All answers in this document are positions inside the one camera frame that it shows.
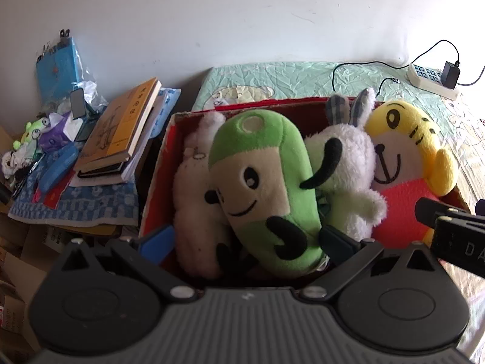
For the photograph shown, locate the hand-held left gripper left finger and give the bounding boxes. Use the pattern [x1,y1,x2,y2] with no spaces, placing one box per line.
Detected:
[57,224,198,300]

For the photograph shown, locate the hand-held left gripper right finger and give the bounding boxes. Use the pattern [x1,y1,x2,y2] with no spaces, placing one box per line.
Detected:
[301,225,446,300]

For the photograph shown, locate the yellow plush tiger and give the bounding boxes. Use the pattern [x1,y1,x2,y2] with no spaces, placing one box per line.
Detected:
[364,99,460,249]

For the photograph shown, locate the mauve plush bear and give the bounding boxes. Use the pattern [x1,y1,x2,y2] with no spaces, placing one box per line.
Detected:
[172,112,243,279]

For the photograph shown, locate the white plush rabbit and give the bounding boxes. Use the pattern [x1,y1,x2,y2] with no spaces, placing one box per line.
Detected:
[305,88,389,241]

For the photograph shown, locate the red cardboard box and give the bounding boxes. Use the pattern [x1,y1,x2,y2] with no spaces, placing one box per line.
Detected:
[138,96,470,289]

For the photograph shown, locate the green plush toy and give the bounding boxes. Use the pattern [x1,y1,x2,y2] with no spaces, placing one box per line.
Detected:
[205,109,324,278]

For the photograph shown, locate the blue patterned cloth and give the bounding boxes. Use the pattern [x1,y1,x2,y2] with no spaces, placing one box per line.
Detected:
[8,148,141,230]

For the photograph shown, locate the stack of books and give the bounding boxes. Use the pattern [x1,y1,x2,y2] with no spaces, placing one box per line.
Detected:
[68,91,171,187]

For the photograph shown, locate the black notebook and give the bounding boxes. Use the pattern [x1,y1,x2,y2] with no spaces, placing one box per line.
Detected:
[77,160,127,179]

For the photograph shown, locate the red envelope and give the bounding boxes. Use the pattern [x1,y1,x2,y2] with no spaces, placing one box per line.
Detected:
[33,170,75,210]

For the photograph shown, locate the blue pencil case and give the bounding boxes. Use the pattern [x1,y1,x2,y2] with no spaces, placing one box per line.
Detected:
[39,143,80,193]

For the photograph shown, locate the orange book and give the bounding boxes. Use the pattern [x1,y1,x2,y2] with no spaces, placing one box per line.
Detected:
[73,77,163,164]

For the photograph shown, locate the dark teal case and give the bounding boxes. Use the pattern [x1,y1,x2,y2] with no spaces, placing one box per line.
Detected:
[75,116,100,143]

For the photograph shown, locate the white power strip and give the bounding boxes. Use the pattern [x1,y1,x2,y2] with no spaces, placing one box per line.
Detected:
[407,63,461,100]

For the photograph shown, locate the black power adapter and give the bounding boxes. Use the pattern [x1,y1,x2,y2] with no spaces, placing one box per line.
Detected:
[441,61,462,89]

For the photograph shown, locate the purple tissue pack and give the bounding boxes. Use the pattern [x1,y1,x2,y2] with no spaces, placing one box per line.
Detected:
[38,111,76,151]

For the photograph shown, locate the large cardboard box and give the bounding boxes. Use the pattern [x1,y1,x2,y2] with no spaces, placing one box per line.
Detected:
[0,252,50,353]

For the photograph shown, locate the black phone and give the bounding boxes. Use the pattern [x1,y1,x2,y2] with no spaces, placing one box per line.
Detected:
[70,88,87,119]

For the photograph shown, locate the green frog toy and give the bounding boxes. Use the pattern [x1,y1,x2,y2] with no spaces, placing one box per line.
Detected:
[12,117,52,151]

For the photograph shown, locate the black and white plush toy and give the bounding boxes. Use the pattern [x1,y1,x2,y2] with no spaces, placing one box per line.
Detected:
[1,151,29,180]

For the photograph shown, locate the clear plastic bag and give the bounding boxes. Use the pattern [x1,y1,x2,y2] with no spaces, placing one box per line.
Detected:
[75,57,110,116]

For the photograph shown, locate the blue plastic packet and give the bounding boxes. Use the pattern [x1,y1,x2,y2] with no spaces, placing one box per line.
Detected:
[36,28,84,101]

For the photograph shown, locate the grey power cable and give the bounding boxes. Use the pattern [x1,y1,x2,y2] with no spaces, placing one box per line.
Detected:
[457,66,485,86]

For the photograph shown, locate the black charging cable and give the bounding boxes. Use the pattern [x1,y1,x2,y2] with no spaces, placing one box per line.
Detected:
[332,39,461,93]

